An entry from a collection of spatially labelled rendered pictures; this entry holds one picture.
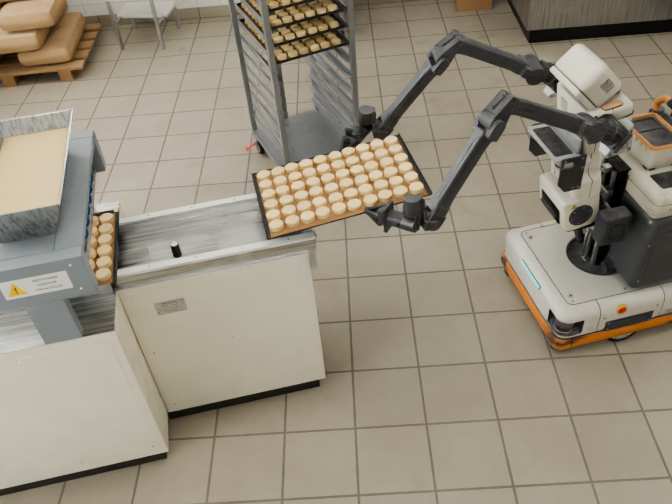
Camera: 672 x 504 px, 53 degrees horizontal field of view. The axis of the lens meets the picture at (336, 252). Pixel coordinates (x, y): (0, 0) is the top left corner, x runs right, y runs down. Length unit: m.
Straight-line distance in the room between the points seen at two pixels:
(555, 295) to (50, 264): 2.05
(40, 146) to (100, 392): 0.88
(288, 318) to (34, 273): 0.98
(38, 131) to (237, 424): 1.43
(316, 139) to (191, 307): 1.99
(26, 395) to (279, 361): 0.96
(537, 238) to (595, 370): 0.66
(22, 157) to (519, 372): 2.18
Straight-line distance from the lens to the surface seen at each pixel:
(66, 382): 2.58
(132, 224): 2.69
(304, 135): 4.34
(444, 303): 3.40
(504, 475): 2.88
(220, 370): 2.86
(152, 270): 2.45
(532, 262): 3.25
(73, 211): 2.33
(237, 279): 2.50
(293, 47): 3.77
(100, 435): 2.83
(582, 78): 2.58
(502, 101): 2.26
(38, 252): 2.23
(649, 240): 3.00
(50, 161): 2.45
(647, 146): 2.93
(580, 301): 3.12
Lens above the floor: 2.50
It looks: 43 degrees down
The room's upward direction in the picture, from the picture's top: 6 degrees counter-clockwise
